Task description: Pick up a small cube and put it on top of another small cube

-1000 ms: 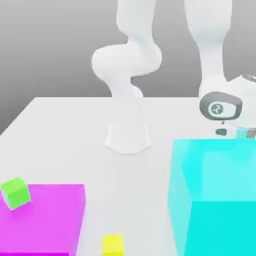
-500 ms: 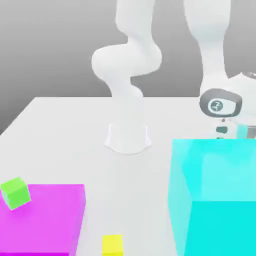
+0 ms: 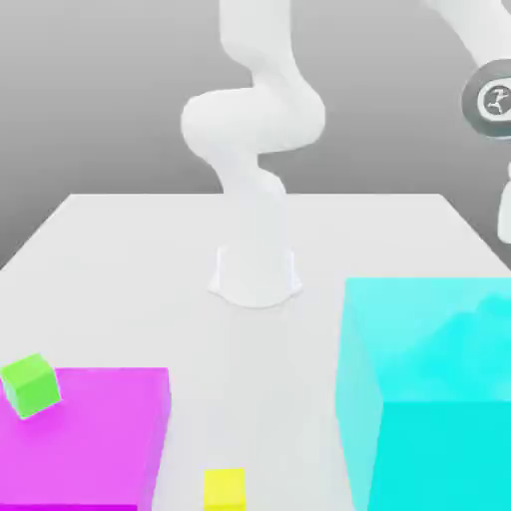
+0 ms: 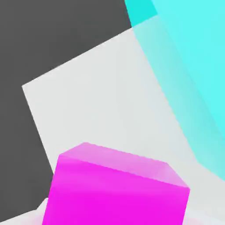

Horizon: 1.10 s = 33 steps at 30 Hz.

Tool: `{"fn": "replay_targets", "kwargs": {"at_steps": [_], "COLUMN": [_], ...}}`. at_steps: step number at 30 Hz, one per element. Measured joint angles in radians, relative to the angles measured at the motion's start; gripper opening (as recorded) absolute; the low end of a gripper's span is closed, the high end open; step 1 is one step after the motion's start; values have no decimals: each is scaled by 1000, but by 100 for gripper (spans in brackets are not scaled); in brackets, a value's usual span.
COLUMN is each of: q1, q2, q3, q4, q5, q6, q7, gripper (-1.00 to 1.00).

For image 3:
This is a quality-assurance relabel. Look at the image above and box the small yellow cube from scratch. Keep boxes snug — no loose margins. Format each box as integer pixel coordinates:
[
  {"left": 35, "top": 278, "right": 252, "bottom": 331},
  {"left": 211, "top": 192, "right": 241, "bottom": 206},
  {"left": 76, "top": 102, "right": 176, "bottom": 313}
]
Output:
[{"left": 203, "top": 467, "right": 247, "bottom": 511}]

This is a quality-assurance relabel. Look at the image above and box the small green cube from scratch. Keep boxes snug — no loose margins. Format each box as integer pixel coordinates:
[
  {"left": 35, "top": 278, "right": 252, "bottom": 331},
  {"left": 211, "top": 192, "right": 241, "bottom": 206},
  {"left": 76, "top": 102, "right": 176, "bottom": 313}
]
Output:
[{"left": 0, "top": 352, "right": 63, "bottom": 421}]

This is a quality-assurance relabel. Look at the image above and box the large cyan box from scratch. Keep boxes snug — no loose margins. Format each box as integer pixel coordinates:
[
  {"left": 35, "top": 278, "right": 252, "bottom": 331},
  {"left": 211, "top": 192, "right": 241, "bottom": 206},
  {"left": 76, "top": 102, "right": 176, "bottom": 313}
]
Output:
[{"left": 333, "top": 276, "right": 511, "bottom": 511}]

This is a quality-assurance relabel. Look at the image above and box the large magenta box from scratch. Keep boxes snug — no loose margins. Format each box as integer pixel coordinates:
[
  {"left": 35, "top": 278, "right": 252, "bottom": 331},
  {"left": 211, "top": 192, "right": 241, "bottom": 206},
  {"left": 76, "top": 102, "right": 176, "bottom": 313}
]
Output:
[{"left": 0, "top": 366, "right": 172, "bottom": 511}]

